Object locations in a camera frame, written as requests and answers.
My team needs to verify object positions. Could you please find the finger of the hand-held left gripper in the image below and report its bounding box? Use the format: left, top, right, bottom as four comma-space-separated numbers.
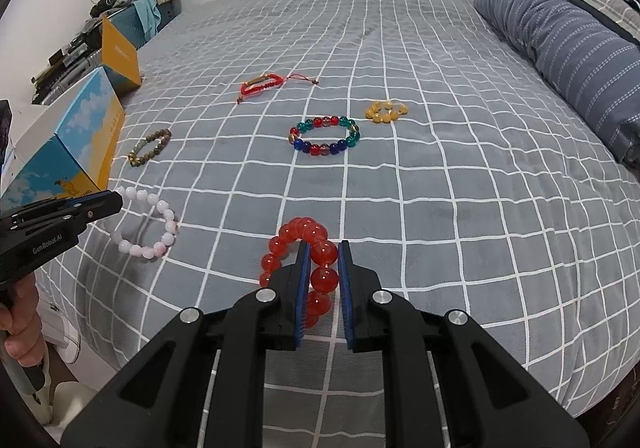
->
10, 190, 124, 235

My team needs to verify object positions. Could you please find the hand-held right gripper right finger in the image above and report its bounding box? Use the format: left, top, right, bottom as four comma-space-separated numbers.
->
337, 240, 591, 448

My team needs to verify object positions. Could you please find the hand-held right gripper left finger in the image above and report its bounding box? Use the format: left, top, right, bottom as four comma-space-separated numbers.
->
61, 241, 312, 448

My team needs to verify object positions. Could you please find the red bead bracelet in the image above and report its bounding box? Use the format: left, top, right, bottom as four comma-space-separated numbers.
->
258, 216, 342, 329

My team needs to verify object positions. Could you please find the sky print cardboard box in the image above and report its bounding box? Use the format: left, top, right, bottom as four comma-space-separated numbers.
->
0, 14, 144, 219

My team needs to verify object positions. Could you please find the person's left hand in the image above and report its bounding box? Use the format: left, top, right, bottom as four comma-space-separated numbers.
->
0, 273, 46, 369

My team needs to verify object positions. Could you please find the grey checked bed sheet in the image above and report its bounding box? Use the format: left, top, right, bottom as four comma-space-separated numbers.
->
37, 0, 640, 448

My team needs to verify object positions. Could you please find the orange blue cardboard box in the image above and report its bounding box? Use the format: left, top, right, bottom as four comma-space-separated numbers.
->
31, 0, 146, 105

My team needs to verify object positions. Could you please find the teal cloth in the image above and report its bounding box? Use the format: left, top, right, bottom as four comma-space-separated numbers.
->
131, 0, 163, 34

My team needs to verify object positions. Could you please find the blue striped bolster pillow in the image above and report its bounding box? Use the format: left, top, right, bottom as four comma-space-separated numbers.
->
473, 0, 640, 165

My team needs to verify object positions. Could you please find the pink bead bracelet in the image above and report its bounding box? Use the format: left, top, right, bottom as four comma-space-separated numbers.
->
102, 186, 180, 259

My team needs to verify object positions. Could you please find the brown bead bracelet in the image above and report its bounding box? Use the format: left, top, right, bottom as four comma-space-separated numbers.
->
127, 128, 173, 169

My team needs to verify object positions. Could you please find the multicoloured glass bead bracelet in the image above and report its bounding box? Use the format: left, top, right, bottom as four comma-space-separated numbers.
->
288, 115, 361, 157

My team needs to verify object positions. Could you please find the yellow bead bracelet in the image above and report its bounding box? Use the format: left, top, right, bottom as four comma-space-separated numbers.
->
364, 100, 409, 123

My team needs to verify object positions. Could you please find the red braided cord bracelet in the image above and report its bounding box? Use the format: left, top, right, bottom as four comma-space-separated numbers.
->
236, 72, 321, 105

